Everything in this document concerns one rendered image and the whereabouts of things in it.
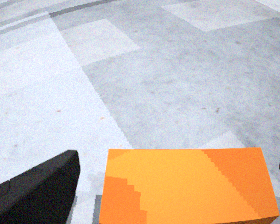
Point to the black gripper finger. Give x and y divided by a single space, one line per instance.
42 195

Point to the orange block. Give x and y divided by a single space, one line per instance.
187 186

